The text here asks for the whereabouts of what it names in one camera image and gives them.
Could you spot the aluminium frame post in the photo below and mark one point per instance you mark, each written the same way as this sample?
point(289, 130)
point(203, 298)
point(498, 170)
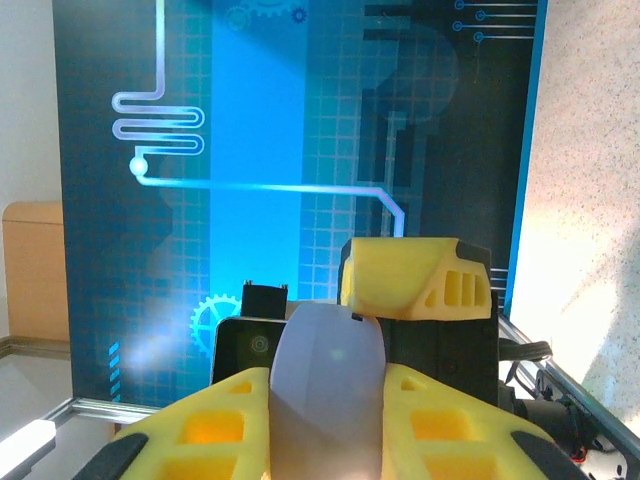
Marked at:
point(115, 406)

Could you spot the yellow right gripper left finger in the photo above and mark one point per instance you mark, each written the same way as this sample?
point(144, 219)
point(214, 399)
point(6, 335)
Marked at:
point(255, 430)

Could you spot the wooden board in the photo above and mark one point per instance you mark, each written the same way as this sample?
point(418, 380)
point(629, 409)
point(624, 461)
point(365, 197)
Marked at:
point(35, 275)

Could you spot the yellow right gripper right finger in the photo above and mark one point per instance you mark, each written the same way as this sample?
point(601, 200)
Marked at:
point(395, 425)

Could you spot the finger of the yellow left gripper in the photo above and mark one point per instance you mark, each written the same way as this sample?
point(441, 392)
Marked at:
point(390, 275)

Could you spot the blue printed backdrop panel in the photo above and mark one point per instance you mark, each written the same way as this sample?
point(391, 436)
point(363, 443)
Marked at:
point(250, 100)

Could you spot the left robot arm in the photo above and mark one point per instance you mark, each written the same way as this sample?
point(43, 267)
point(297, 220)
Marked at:
point(545, 415)

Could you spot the white bar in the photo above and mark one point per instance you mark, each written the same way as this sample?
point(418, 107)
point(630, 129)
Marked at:
point(25, 445)

